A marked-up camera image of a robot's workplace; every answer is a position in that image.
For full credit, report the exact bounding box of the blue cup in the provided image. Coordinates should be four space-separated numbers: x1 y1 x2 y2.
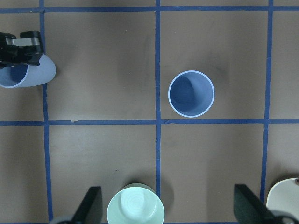
0 55 56 88

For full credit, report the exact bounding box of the cream white toaster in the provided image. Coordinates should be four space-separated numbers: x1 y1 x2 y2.
266 177 299 220

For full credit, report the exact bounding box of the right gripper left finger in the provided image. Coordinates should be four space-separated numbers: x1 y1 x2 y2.
72 186 102 224

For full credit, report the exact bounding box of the mint green bowl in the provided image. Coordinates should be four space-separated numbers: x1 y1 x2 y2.
107 183 165 224

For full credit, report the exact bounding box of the blue cup near right arm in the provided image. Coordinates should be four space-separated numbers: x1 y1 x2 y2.
168 70 215 118

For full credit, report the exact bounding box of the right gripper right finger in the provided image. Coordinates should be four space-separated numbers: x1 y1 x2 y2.
234 184 276 224

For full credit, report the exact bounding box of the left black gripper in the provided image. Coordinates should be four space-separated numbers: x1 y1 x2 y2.
0 31 44 68

